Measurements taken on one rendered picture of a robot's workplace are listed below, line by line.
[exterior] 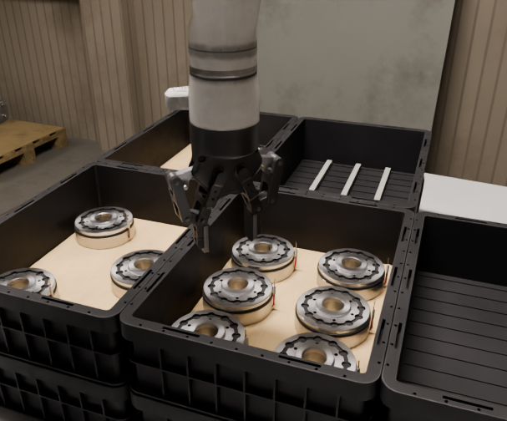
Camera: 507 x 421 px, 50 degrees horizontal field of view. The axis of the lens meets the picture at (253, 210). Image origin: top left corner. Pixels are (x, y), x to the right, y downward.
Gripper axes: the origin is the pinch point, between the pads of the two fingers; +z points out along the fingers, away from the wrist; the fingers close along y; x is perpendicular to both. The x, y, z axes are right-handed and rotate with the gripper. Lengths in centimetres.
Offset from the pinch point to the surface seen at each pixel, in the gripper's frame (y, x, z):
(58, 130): 11, 313, 89
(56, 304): -20.2, 4.9, 7.3
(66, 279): -17.4, 25.3, 17.4
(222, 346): -5.2, -10.3, 7.3
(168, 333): -9.8, -5.9, 7.3
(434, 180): 84, 51, 31
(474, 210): 79, 33, 31
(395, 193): 50, 28, 18
